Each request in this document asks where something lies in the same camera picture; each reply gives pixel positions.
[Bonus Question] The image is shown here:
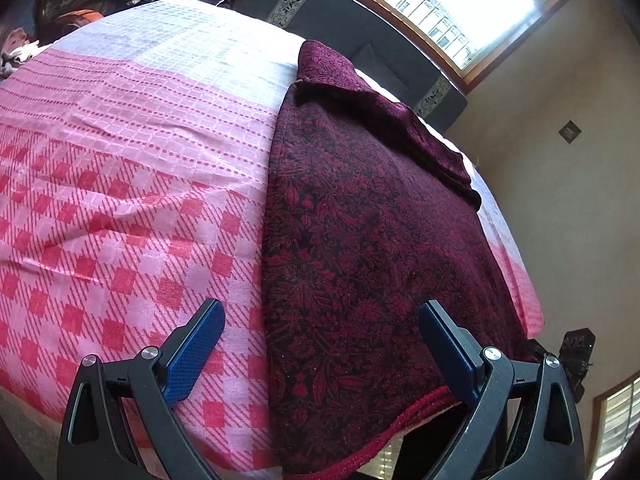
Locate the dark red floral knit sweater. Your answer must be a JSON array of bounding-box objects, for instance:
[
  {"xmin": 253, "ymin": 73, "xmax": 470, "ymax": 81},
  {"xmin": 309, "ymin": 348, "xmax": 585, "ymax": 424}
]
[{"xmin": 262, "ymin": 40, "xmax": 528, "ymax": 479}]

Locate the pink clothes pile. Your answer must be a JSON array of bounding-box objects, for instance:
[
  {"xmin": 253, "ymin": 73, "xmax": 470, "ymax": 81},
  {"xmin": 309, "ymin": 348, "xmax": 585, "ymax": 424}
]
[{"xmin": 0, "ymin": 28, "xmax": 48, "ymax": 80}]

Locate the small side window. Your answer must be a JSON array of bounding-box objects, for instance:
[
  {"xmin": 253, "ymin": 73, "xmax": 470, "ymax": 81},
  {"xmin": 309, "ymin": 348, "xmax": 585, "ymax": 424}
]
[{"xmin": 589, "ymin": 372, "xmax": 639, "ymax": 479}]

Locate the pink checkered bed sheet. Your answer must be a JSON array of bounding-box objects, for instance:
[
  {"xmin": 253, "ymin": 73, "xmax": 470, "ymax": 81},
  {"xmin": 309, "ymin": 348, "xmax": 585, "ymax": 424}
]
[{"xmin": 0, "ymin": 0, "xmax": 545, "ymax": 476}]

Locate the grey square pillow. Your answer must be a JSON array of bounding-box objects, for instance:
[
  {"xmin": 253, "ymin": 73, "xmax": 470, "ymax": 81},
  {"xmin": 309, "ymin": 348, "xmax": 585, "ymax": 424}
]
[{"xmin": 350, "ymin": 44, "xmax": 407, "ymax": 98}]

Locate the orange basketball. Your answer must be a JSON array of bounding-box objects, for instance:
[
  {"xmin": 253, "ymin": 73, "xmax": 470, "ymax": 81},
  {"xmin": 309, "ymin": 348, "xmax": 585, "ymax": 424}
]
[{"xmin": 51, "ymin": 9, "xmax": 103, "ymax": 34}]

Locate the grey padded headboard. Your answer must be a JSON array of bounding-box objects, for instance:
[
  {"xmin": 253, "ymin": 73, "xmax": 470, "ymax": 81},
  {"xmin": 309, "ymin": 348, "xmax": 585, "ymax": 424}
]
[{"xmin": 233, "ymin": 0, "xmax": 468, "ymax": 133}]

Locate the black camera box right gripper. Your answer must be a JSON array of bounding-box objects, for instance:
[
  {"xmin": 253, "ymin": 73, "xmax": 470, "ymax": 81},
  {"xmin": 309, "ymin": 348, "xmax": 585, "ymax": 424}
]
[{"xmin": 558, "ymin": 328, "xmax": 596, "ymax": 403}]

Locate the black wall switch plate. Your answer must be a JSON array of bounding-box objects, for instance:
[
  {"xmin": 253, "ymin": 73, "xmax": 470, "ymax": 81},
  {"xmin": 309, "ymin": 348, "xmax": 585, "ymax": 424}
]
[{"xmin": 559, "ymin": 120, "xmax": 582, "ymax": 144}]

